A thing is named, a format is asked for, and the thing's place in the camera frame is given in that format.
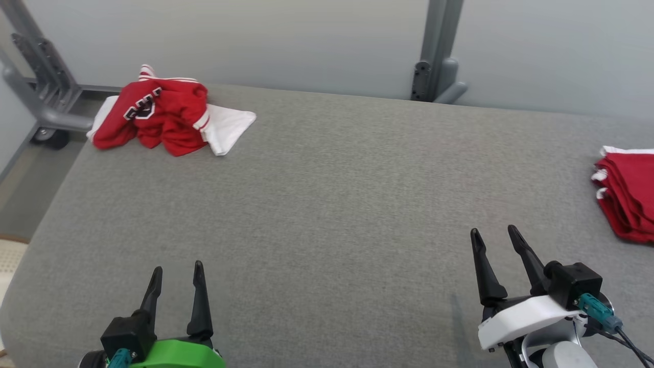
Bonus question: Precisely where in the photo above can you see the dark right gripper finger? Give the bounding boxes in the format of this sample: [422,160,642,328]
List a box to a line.
[470,228,508,307]
[507,225,550,296]

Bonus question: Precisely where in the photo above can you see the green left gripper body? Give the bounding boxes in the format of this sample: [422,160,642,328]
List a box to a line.
[130,337,226,368]

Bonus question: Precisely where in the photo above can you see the red shorts white trim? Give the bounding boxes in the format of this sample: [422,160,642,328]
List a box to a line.
[591,146,654,244]

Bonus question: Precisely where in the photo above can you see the beige perforated laundry basket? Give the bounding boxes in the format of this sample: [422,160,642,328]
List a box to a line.
[0,235,30,307]

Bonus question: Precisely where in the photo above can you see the black caster wheel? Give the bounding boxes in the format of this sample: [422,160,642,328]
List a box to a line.
[31,128,71,151]

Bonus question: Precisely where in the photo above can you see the dark grey screwed bracket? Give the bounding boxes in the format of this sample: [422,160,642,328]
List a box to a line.
[411,61,433,102]

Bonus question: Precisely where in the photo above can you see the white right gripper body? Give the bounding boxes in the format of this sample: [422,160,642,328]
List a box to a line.
[478,294,583,351]

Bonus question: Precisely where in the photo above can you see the left camera cable teal plug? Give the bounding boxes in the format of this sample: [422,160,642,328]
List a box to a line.
[107,349,133,368]

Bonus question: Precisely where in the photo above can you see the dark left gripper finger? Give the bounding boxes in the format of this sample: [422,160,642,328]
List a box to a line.
[134,266,164,320]
[186,261,214,341]

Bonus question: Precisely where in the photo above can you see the red jersey white sleeves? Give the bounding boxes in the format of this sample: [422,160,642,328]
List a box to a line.
[87,64,258,157]

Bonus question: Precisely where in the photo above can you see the grey metal trolley frame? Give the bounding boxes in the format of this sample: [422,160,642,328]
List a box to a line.
[0,0,123,134]

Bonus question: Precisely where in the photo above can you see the grey fabric padded surface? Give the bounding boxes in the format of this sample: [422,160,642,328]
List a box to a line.
[0,84,654,368]

